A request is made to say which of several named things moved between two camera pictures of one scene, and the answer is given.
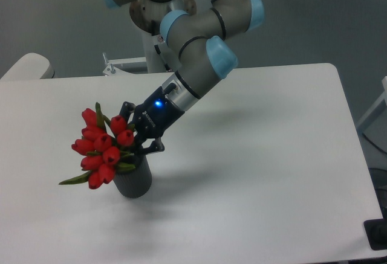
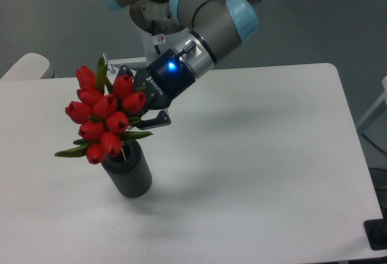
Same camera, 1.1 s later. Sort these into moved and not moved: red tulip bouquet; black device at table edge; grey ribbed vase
Moved: red tulip bouquet
Not moved: black device at table edge; grey ribbed vase
